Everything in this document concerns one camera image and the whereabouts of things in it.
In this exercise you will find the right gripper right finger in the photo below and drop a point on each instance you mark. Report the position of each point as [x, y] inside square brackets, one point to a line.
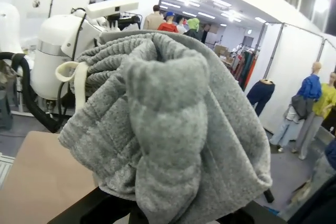
[257, 213]

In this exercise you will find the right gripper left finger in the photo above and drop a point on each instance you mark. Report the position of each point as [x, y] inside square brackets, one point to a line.
[86, 211]

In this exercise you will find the grey training pants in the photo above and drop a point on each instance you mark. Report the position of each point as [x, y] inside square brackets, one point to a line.
[170, 129]

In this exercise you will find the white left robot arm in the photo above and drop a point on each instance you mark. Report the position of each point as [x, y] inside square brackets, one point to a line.
[52, 37]

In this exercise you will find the mannequin legs in jeans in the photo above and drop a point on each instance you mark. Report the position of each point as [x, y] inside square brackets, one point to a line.
[261, 93]

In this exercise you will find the mannequin in yellow shirt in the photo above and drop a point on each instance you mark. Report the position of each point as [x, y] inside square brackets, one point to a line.
[325, 100]

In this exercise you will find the mannequin in blue shirt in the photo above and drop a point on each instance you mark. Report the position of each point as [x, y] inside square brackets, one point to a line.
[308, 87]

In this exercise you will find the rack of colourful clothes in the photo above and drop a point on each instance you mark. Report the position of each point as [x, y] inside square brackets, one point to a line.
[248, 66]

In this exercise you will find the stacked cardboard boxes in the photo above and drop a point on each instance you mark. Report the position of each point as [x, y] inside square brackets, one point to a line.
[221, 49]

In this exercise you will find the mannequin with green hood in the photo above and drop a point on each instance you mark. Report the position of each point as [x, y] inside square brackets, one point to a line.
[193, 23]

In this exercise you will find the mannequin in red shirt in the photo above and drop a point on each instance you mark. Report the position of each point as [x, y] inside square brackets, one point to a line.
[169, 27]

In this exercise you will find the mannequin in beige shirt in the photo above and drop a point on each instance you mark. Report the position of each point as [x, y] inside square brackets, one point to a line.
[153, 20]

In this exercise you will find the ribbed aluminium base plate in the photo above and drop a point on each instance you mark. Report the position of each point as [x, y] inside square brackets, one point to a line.
[6, 169]

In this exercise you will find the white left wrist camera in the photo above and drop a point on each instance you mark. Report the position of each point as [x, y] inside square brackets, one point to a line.
[113, 7]

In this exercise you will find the black stand with camera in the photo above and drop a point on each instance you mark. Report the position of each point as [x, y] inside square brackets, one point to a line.
[36, 2]

